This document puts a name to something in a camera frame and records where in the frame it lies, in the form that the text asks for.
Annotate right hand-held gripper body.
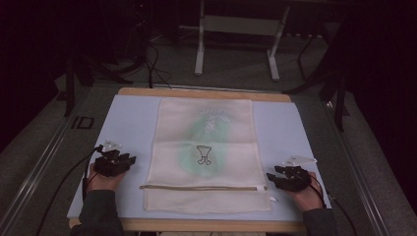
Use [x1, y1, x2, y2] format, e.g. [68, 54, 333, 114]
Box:
[274, 154, 318, 193]

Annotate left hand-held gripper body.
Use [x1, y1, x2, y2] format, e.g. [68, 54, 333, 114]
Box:
[92, 140, 132, 178]

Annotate cream mesh laundry bag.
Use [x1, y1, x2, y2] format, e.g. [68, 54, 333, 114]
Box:
[140, 97, 273, 214]

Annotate person's left hand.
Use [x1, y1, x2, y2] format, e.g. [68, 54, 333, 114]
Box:
[85, 162, 126, 194]

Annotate person's right hand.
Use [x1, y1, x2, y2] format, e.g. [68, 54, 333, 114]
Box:
[284, 171, 327, 212]

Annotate light blue mat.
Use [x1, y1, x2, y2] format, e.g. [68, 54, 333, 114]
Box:
[66, 94, 332, 223]

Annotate green garment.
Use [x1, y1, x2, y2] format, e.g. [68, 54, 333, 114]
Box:
[177, 108, 233, 178]

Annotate black metal stand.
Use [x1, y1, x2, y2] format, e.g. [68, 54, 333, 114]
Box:
[63, 53, 134, 118]
[282, 19, 351, 133]

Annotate wooden table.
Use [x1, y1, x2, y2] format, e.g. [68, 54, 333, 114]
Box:
[68, 87, 308, 234]

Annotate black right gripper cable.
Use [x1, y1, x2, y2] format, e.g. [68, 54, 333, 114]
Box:
[294, 170, 359, 236]

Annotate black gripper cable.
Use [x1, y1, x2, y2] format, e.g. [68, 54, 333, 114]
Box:
[34, 145, 104, 236]
[294, 170, 359, 236]

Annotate black rectangular floor frame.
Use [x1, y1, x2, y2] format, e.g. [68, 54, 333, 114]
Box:
[71, 115, 95, 130]

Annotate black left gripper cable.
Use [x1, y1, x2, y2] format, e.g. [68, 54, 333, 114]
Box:
[34, 145, 104, 236]

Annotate metal floor rail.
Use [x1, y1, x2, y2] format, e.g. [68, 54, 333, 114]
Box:
[323, 100, 391, 236]
[0, 88, 93, 232]

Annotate black floor cables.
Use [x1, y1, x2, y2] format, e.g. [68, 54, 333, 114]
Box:
[143, 40, 174, 90]

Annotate white metal desk frame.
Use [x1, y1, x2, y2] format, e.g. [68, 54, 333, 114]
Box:
[178, 0, 292, 82]

